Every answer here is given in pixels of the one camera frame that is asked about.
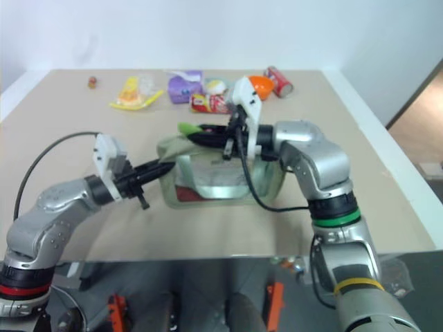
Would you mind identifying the yellow snack packet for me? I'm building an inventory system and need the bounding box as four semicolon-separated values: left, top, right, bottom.
109;76;165;112

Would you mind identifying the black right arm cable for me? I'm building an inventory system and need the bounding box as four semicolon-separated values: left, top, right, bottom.
236;127;313;212

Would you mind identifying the orange plastic bowl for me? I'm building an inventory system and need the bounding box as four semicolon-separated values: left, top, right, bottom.
249;74;275;102

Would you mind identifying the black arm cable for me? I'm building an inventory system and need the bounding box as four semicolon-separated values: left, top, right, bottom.
236;127;313;212
13;131;105;221

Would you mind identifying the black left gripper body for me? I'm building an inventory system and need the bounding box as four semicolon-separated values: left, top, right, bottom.
110;158;151;211

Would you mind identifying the red soda can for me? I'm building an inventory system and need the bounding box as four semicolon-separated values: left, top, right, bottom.
264;66;295;99

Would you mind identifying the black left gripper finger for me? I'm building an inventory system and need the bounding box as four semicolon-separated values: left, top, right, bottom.
137;167;173;186
133;158;174;177

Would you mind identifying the clear plastic bag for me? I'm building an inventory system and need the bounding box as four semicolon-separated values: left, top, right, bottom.
379;257;415;300

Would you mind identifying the green plush keychain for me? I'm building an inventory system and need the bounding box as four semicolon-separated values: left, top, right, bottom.
177;121;202;138

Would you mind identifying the round yellow white packet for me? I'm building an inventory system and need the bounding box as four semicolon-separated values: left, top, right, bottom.
204;78;230;95

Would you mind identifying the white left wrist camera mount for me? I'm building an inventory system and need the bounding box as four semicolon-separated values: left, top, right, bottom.
92;133;131;201

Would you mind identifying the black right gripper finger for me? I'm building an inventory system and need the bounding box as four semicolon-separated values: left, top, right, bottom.
188;132;228;150
199;122;230;135

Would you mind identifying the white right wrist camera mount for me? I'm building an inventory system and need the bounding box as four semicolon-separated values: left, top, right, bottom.
230;76;264;158

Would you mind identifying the clear plastic wrapper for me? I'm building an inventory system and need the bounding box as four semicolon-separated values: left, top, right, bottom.
138;75;157;97

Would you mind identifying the green pouch with clear window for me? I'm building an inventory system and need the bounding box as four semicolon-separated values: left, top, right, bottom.
156;132;289;210

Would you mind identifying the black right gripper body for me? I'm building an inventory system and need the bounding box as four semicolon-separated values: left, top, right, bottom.
222;107;251;160

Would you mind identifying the red snack packet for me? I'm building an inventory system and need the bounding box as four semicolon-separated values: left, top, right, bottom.
189;93;234;116

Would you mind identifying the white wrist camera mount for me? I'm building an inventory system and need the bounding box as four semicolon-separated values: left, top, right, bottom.
230;76;264;158
92;133;131;201

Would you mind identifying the purple tissue pack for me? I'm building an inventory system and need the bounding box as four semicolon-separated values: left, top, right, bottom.
167;69;206;105

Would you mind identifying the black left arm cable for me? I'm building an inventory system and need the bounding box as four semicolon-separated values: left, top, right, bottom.
13;131;105;221

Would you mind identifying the brown wooden door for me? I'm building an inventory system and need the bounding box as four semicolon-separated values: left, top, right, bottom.
385;64;443;181

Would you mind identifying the orange clamp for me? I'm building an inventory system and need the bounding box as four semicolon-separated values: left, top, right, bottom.
107;293;127;332
266;282;286;330

